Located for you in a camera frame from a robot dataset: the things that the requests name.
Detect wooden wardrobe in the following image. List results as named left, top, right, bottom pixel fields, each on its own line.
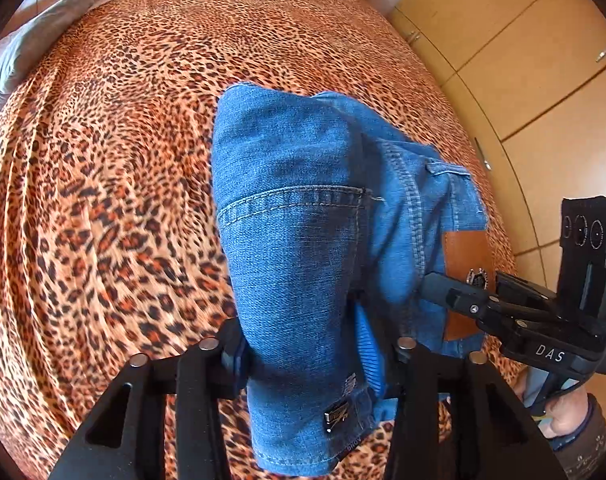
left=391, top=0, right=606, bottom=290

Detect blue denim jeans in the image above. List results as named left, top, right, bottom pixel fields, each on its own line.
left=212, top=83, right=493, bottom=477

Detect person right hand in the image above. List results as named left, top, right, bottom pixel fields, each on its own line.
left=538, top=386, right=590, bottom=439

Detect grey pillow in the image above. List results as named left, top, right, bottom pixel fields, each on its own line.
left=0, top=0, right=98, bottom=112

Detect leopard print bedspread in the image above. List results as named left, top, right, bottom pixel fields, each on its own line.
left=0, top=0, right=515, bottom=479

